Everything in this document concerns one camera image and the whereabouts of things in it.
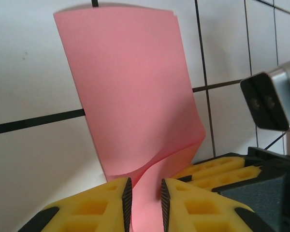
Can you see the pink paper sheet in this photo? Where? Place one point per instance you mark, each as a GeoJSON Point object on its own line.
{"type": "Point", "coordinates": [130, 84]}

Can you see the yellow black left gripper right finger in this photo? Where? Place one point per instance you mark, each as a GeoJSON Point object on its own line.
{"type": "Point", "coordinates": [195, 207]}

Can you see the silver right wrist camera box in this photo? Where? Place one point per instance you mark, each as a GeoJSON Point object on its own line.
{"type": "Point", "coordinates": [268, 101]}

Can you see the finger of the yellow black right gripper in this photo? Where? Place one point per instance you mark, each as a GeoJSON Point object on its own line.
{"type": "Point", "coordinates": [215, 165]}
{"type": "Point", "coordinates": [256, 193]}

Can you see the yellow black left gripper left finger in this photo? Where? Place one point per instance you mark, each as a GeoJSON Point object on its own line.
{"type": "Point", "coordinates": [87, 207]}

